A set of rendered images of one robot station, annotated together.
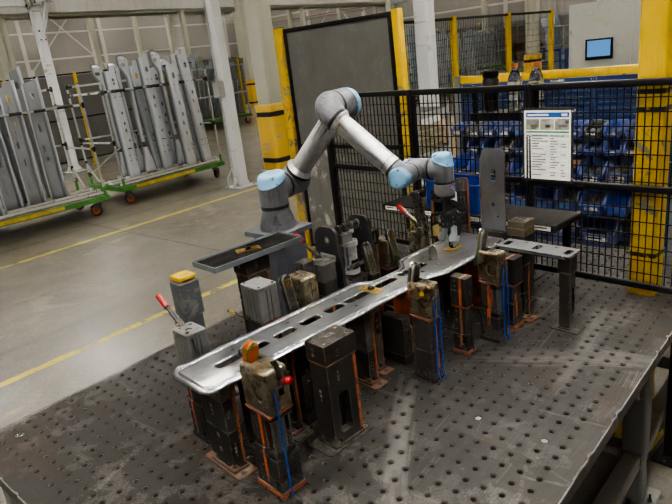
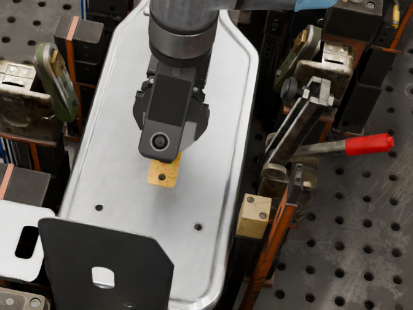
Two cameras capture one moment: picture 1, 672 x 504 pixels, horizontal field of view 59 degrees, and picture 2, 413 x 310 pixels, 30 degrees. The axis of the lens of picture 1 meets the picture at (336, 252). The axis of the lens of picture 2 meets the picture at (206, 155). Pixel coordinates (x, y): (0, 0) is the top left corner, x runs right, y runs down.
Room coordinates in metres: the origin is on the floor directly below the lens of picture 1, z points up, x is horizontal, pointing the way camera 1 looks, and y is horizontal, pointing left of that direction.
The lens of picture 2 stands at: (2.54, -0.79, 1.90)
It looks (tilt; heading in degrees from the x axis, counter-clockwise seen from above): 59 degrees down; 132
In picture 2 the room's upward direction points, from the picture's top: 11 degrees clockwise
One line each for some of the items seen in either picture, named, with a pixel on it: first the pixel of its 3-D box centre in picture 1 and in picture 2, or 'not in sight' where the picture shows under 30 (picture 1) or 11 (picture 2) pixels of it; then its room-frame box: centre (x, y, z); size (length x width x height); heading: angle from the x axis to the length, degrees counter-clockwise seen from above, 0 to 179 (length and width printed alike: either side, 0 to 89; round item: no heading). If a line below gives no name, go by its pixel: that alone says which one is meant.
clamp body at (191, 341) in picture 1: (199, 382); not in sight; (1.58, 0.45, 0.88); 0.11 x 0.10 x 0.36; 42
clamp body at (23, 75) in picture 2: (492, 295); (36, 143); (1.97, -0.54, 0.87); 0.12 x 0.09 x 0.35; 42
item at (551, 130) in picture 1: (547, 145); not in sight; (2.45, -0.93, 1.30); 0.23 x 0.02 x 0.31; 42
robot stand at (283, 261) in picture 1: (284, 271); not in sight; (2.40, 0.23, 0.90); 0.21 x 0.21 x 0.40; 47
